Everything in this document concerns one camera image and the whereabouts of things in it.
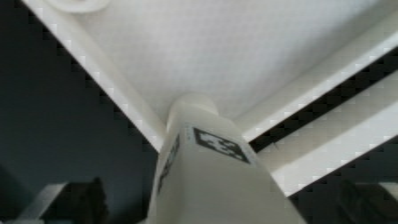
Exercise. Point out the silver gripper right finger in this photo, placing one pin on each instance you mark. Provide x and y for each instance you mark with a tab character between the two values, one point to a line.
368	203

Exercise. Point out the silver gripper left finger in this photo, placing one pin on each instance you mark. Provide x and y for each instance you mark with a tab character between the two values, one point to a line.
69	203

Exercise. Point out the white desk leg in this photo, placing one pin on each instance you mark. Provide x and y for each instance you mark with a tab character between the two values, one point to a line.
213	188

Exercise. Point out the white desk top tray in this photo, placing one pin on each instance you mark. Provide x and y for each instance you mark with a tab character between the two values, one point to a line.
260	52

